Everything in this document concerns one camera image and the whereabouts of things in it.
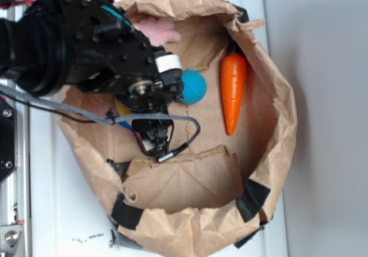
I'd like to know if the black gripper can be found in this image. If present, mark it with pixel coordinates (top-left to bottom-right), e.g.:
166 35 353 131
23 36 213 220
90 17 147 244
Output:
62 0 183 156

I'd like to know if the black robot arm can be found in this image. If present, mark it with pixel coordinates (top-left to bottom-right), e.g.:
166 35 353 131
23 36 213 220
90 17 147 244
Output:
1 0 183 158

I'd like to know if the blue ball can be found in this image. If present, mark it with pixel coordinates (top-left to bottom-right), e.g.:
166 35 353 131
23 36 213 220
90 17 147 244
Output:
179 70 207 105

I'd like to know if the pink plush bunny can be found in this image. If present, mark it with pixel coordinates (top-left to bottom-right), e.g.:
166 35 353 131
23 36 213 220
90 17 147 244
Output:
133 17 181 47

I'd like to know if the orange toy carrot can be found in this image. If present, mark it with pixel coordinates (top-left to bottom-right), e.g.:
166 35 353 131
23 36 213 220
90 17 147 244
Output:
220 40 247 136

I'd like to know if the brown paper bag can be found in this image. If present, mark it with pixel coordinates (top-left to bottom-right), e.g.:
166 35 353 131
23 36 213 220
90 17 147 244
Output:
58 0 297 256

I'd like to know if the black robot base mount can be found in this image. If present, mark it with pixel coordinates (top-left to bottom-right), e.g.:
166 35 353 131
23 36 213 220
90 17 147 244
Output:
0 97 16 184

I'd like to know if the grey braided cable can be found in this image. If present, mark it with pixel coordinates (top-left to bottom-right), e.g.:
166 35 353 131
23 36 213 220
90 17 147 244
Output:
0 84 201 163

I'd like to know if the aluminium frame rail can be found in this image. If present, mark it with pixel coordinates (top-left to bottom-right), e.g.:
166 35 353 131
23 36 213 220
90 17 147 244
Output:
1 96 32 256

